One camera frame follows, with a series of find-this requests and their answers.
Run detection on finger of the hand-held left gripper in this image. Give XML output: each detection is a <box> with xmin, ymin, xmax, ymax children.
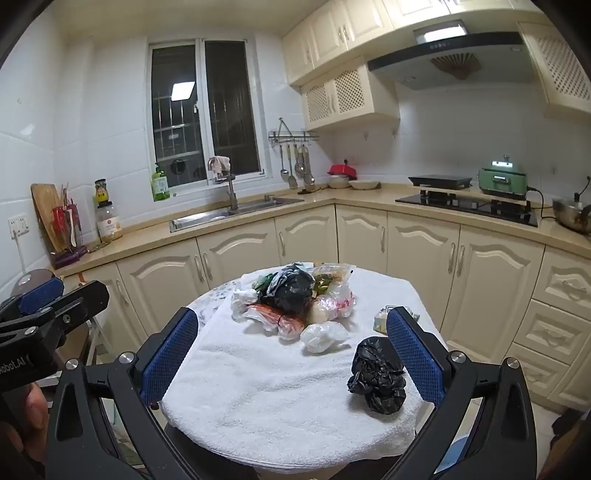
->
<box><xmin>0</xmin><ymin>274</ymin><xmax>65</xmax><ymax>325</ymax></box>
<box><xmin>0</xmin><ymin>280</ymin><xmax>111</xmax><ymax>345</ymax></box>

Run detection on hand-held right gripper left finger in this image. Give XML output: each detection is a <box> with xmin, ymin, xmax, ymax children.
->
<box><xmin>45</xmin><ymin>307</ymin><xmax>204</xmax><ymax>480</ymax></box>

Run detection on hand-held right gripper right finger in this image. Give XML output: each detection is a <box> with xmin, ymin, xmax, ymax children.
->
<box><xmin>383</xmin><ymin>306</ymin><xmax>539</xmax><ymax>480</ymax></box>

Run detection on clear noodle packet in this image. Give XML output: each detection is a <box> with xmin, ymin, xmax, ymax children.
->
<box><xmin>311</xmin><ymin>263</ymin><xmax>354</xmax><ymax>282</ymax></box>

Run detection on yellow crinkled wrapper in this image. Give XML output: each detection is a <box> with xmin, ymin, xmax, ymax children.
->
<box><xmin>314</xmin><ymin>274</ymin><xmax>342</xmax><ymax>296</ymax></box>

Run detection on person's left hand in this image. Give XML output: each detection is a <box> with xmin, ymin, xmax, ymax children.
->
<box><xmin>0</xmin><ymin>384</ymin><xmax>50</xmax><ymax>477</ymax></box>

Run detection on purple utensil rack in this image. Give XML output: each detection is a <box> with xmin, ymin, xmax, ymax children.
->
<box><xmin>50</xmin><ymin>244</ymin><xmax>88</xmax><ymax>270</ymax></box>

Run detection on pale green small carton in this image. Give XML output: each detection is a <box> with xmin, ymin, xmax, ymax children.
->
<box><xmin>373</xmin><ymin>305</ymin><xmax>421</xmax><ymax>333</ymax></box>

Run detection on floral tablecloth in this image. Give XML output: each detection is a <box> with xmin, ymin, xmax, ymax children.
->
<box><xmin>187</xmin><ymin>272</ymin><xmax>259</xmax><ymax>326</ymax></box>

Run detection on red utensil holder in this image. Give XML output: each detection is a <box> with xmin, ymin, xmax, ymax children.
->
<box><xmin>52</xmin><ymin>182</ymin><xmax>84</xmax><ymax>250</ymax></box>

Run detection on large glass jar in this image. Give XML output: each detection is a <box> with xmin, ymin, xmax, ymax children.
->
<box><xmin>96</xmin><ymin>200</ymin><xmax>124</xmax><ymax>241</ymax></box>

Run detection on wooden cutting board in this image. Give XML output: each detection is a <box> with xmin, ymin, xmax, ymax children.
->
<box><xmin>31</xmin><ymin>183</ymin><xmax>70</xmax><ymax>252</ymax></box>

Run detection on clear plastic wrap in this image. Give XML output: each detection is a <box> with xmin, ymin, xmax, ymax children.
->
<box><xmin>231</xmin><ymin>288</ymin><xmax>259</xmax><ymax>319</ymax></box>

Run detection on white crumpled plastic bag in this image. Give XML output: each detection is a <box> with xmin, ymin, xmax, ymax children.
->
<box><xmin>300</xmin><ymin>322</ymin><xmax>349</xmax><ymax>355</ymax></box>

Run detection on clear bag with round bun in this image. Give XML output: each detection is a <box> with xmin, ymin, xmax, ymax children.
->
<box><xmin>307</xmin><ymin>281</ymin><xmax>358</xmax><ymax>326</ymax></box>

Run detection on cream base cabinet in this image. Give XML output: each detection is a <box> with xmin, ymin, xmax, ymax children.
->
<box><xmin>60</xmin><ymin>182</ymin><xmax>591</xmax><ymax>414</ymax></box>

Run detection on white terry towel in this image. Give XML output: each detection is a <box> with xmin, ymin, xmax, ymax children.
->
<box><xmin>161</xmin><ymin>265</ymin><xmax>446</xmax><ymax>469</ymax></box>

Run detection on orange snack wrapper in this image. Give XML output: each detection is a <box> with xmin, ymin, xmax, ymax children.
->
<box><xmin>247</xmin><ymin>302</ymin><xmax>305</xmax><ymax>340</ymax></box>

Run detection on large black plastic bag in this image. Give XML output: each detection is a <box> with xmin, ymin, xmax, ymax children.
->
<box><xmin>261</xmin><ymin>265</ymin><xmax>317</xmax><ymax>315</ymax></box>

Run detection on green dish soap bottle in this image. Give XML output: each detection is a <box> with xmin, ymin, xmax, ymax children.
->
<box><xmin>151</xmin><ymin>162</ymin><xmax>171</xmax><ymax>202</ymax></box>

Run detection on steel sink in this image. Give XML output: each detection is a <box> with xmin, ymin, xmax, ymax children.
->
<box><xmin>169</xmin><ymin>196</ymin><xmax>305</xmax><ymax>233</ymax></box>

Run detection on black glass gas stove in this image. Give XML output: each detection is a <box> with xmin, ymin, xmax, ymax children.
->
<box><xmin>396</xmin><ymin>191</ymin><xmax>540</xmax><ymax>228</ymax></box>

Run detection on dark floor bag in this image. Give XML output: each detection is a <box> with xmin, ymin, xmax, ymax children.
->
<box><xmin>549</xmin><ymin>406</ymin><xmax>591</xmax><ymax>446</ymax></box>

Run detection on steel faucet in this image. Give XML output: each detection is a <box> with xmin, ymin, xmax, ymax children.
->
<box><xmin>221</xmin><ymin>173</ymin><xmax>241</xmax><ymax>215</ymax></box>

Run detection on green electric cooker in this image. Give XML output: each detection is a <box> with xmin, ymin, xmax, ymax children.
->
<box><xmin>478</xmin><ymin>155</ymin><xmax>529</xmax><ymax>197</ymax></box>

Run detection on red pot lid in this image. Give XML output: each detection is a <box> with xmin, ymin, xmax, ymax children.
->
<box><xmin>327</xmin><ymin>161</ymin><xmax>358</xmax><ymax>181</ymax></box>

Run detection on steel pot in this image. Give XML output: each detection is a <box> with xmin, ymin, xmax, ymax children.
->
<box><xmin>551</xmin><ymin>194</ymin><xmax>591</xmax><ymax>234</ymax></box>

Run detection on steel spatula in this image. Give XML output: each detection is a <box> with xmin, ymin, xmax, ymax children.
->
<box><xmin>286</xmin><ymin>145</ymin><xmax>299</xmax><ymax>189</ymax></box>

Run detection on kitchen window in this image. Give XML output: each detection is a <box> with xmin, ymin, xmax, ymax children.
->
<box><xmin>148</xmin><ymin>38</ymin><xmax>266</xmax><ymax>188</ymax></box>

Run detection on range hood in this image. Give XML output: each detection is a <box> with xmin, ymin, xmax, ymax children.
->
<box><xmin>367</xmin><ymin>19</ymin><xmax>539</xmax><ymax>90</ymax></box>

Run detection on cream upper cabinets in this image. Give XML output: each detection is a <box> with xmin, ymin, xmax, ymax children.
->
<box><xmin>281</xmin><ymin>0</ymin><xmax>591</xmax><ymax>88</ymax></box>

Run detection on black power cable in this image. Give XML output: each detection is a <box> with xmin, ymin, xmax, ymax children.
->
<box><xmin>526</xmin><ymin>175</ymin><xmax>591</xmax><ymax>221</ymax></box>

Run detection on wall utensil rail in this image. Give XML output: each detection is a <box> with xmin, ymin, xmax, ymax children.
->
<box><xmin>268</xmin><ymin>117</ymin><xmax>320</xmax><ymax>146</ymax></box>

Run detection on cream lattice wall cabinet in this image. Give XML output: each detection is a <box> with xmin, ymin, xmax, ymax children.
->
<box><xmin>299</xmin><ymin>58</ymin><xmax>402</xmax><ymax>132</ymax></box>

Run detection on tall lattice wall cabinet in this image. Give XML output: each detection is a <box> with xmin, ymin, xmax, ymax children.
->
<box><xmin>517</xmin><ymin>21</ymin><xmax>591</xmax><ymax>118</ymax></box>

